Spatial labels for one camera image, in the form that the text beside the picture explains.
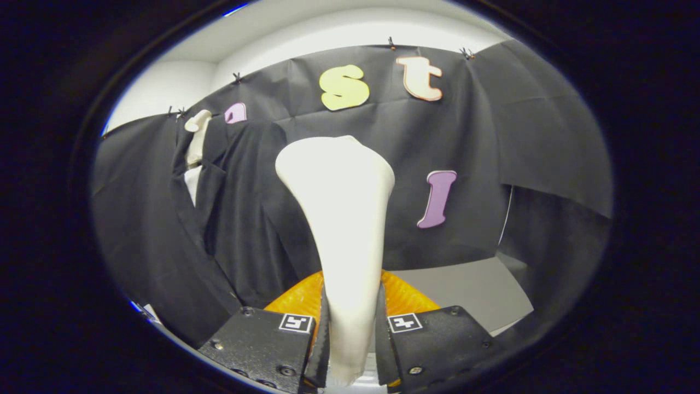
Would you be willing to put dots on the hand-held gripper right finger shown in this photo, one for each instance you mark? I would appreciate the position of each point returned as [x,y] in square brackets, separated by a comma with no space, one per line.
[437,342]

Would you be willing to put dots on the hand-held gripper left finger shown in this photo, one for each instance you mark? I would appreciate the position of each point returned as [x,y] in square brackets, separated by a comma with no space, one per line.
[262,345]

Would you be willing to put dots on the black suit jacket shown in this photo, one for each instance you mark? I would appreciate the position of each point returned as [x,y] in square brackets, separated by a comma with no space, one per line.
[246,219]

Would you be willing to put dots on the white garment steamer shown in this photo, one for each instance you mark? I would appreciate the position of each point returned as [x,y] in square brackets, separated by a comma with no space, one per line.
[344,219]

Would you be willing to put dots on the grey cabinet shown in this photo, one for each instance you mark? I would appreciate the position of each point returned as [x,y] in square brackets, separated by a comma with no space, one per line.
[465,293]

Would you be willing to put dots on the black backdrop cloth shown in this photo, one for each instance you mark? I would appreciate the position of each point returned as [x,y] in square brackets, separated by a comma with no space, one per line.
[465,142]

